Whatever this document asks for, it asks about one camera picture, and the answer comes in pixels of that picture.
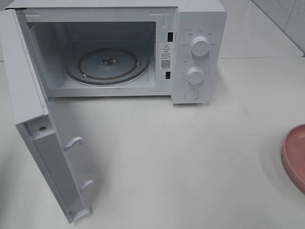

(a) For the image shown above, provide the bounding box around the round white door button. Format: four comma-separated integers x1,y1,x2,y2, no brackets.
184,89,199,101

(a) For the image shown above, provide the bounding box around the white timer knob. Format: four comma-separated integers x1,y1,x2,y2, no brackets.
187,67,205,85

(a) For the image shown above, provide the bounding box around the white microwave door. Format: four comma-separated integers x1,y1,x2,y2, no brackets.
0,9,90,223

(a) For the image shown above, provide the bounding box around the pink round plate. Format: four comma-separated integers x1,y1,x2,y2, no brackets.
281,124,305,194

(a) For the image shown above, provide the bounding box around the white microwave oven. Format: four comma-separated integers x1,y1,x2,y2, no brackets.
4,0,227,104

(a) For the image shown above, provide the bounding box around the upper white power knob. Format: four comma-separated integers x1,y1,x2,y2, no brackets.
190,34,210,57

